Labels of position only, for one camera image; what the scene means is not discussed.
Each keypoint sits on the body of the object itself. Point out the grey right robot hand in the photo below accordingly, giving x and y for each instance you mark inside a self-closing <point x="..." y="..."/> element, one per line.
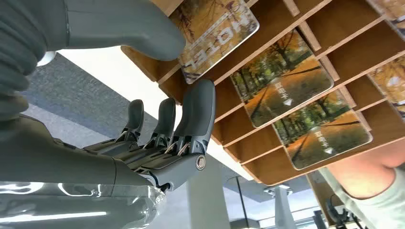
<point x="63" y="164"/>

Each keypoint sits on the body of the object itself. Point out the autumn hotel key card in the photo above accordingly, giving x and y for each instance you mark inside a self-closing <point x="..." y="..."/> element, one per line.
<point x="218" y="34"/>

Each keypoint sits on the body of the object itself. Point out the autumn tree key card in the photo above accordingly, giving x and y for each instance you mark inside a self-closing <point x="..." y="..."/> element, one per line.
<point x="390" y="82"/>
<point x="281" y="79"/>
<point x="322" y="132"/>

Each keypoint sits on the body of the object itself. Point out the wooden card rack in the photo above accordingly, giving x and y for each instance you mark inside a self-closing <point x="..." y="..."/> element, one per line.
<point x="357" y="53"/>

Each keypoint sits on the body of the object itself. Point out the person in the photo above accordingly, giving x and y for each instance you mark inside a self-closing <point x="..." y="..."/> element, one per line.
<point x="379" y="208"/>

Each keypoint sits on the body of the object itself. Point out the white round cap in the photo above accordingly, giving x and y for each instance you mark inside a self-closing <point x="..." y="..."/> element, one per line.
<point x="46" y="58"/>

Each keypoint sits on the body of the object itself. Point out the ribbed grey right arm sleeve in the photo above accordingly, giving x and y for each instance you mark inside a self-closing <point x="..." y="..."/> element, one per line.
<point x="19" y="38"/>

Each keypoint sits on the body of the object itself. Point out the grey square pillar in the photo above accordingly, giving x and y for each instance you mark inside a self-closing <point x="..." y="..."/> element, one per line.
<point x="207" y="202"/>

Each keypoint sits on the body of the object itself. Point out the thin black pole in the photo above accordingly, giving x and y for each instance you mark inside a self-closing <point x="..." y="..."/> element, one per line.
<point x="242" y="202"/>

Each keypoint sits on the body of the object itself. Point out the black chair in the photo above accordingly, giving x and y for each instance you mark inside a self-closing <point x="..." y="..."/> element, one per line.
<point x="337" y="215"/>

